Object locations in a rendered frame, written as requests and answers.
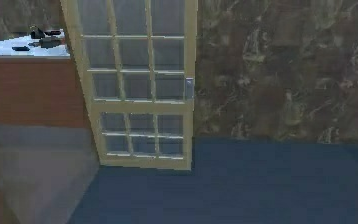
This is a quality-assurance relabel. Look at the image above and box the cream glazed room door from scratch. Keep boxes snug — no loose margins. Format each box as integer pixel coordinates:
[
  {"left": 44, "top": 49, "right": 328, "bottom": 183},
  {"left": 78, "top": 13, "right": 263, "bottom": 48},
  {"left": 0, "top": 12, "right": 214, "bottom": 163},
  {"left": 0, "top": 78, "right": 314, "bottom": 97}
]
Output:
[{"left": 59, "top": 0, "right": 199, "bottom": 171}]

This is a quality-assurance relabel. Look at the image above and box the dark grey pan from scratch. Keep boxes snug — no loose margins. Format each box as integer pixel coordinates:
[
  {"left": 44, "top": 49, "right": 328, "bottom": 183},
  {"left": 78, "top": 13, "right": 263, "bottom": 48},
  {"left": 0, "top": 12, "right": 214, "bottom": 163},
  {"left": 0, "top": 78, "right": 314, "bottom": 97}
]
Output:
[{"left": 28, "top": 37, "right": 63, "bottom": 50}]

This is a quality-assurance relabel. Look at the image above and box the brown counter with pale top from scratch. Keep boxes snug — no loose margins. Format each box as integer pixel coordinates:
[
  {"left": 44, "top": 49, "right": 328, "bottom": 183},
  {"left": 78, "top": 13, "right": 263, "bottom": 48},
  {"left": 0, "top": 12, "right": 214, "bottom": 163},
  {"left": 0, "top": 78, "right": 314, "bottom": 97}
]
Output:
[{"left": 0, "top": 29, "right": 91, "bottom": 129}]

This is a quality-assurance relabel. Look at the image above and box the black kettle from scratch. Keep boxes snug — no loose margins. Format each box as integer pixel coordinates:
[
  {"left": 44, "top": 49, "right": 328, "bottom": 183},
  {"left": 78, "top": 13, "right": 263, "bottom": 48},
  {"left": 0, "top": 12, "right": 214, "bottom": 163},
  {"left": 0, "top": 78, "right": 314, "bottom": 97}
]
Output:
[{"left": 29, "top": 25, "right": 46, "bottom": 40}]

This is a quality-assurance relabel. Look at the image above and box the grey door handle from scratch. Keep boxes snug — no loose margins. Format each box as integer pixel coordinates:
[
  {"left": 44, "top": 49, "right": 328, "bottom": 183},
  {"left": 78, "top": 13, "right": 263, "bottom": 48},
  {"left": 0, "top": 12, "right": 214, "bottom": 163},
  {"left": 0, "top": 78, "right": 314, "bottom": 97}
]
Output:
[{"left": 185, "top": 77, "right": 195, "bottom": 100}]

